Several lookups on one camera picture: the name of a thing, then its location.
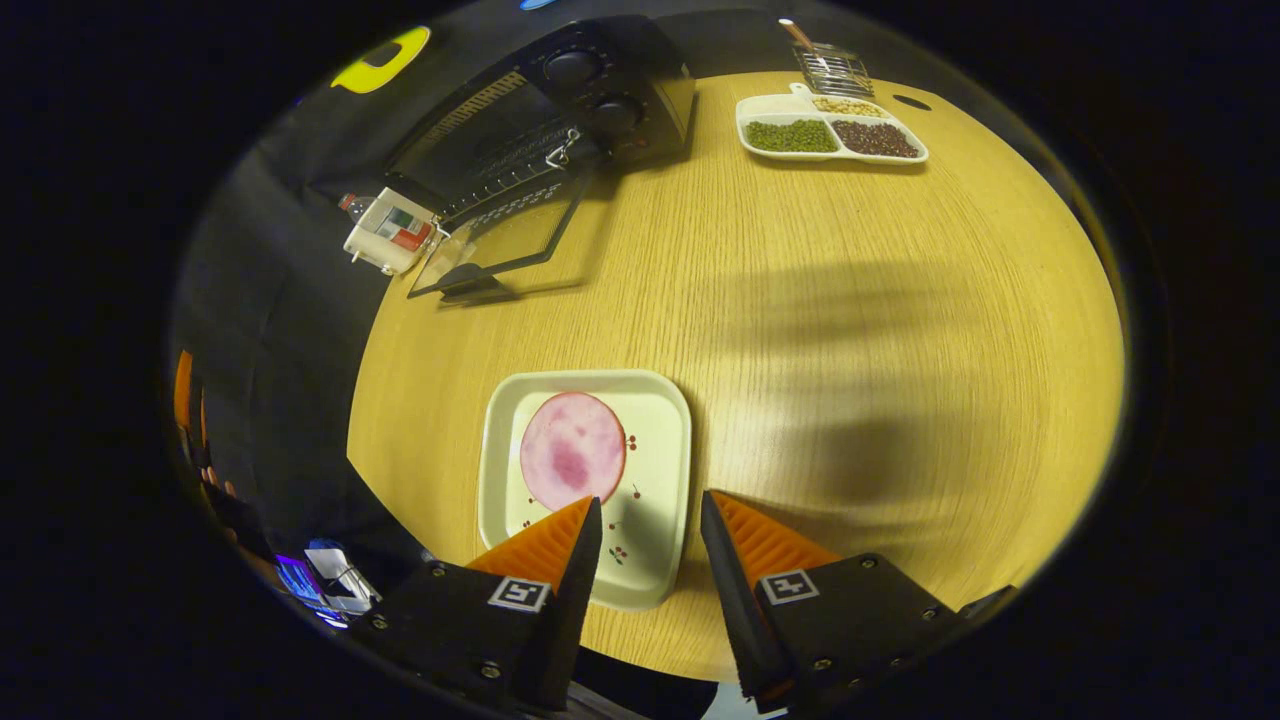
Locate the small lit screen device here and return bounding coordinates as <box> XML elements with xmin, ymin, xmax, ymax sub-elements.
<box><xmin>275</xmin><ymin>540</ymin><xmax>383</xmax><ymax>629</ymax></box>

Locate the white divided dish with beans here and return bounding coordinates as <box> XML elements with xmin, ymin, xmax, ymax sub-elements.
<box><xmin>736</xmin><ymin>82</ymin><xmax>930</xmax><ymax>166</ymax></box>

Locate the cream square plate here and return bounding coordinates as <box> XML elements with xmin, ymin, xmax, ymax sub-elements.
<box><xmin>477</xmin><ymin>369</ymin><xmax>693</xmax><ymax>613</ymax></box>

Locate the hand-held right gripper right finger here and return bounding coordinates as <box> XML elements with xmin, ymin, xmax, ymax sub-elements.
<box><xmin>700</xmin><ymin>490</ymin><xmax>1021</xmax><ymax>713</ymax></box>

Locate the pink ham slice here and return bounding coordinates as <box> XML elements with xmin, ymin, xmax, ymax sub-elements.
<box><xmin>519</xmin><ymin>391</ymin><xmax>628</xmax><ymax>513</ymax></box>

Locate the white toaster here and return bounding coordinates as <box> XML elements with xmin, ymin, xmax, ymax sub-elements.
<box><xmin>343</xmin><ymin>188</ymin><xmax>441</xmax><ymax>276</ymax></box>

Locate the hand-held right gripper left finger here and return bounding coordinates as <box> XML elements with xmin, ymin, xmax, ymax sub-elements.
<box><xmin>365</xmin><ymin>495</ymin><xmax>604</xmax><ymax>713</ymax></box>

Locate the metal mesh holder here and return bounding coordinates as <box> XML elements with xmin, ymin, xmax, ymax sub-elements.
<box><xmin>795</xmin><ymin>42</ymin><xmax>876</xmax><ymax>99</ymax></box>

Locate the black electric oven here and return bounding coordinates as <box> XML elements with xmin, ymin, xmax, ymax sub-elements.
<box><xmin>385</xmin><ymin>15</ymin><xmax>698</xmax><ymax>304</ymax></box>

